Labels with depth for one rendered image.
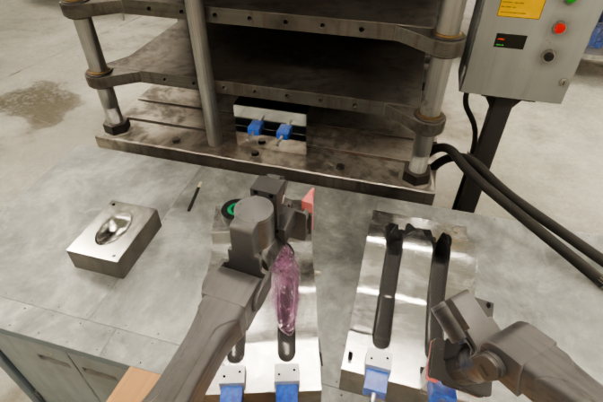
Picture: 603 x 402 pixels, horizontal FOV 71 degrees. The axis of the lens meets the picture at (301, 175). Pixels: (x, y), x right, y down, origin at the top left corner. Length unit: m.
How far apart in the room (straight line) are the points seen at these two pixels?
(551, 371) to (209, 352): 0.41
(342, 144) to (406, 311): 0.79
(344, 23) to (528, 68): 0.55
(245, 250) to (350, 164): 0.97
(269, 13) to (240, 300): 0.96
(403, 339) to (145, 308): 0.62
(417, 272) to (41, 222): 1.09
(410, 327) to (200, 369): 0.56
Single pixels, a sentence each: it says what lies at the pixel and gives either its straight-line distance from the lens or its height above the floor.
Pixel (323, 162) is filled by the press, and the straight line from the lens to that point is 1.53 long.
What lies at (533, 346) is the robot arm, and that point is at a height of 1.20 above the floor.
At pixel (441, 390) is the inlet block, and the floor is 0.95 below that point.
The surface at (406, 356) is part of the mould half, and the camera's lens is 0.96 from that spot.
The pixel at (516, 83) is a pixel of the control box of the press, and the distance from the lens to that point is 1.45.
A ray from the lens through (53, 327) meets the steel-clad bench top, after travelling 1.22.
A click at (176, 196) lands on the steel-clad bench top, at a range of 1.43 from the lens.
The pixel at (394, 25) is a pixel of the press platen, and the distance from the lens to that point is 1.30.
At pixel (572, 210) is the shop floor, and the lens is 2.93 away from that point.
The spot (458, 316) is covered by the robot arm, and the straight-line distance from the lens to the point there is 0.70.
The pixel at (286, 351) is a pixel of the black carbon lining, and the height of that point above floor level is 0.85.
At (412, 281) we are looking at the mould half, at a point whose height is 0.90.
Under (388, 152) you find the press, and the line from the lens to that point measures 1.61.
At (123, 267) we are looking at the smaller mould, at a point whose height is 0.83.
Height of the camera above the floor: 1.72
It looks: 39 degrees down
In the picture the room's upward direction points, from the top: straight up
